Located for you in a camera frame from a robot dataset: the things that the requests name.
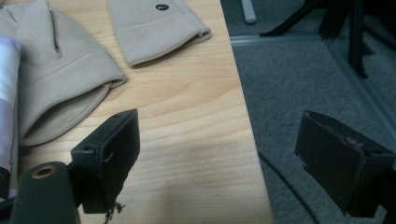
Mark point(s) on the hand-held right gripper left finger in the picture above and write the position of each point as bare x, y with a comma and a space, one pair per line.
109, 155

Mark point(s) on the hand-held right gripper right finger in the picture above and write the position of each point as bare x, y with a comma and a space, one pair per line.
336, 161

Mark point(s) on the beige knit glove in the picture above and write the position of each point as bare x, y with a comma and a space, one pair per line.
155, 34
62, 71

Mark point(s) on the purple and white ski glove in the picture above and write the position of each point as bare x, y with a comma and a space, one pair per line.
7, 77

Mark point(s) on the white metal stand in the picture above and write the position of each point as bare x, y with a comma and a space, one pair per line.
248, 11

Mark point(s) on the silver floor rail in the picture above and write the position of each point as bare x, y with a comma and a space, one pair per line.
274, 39

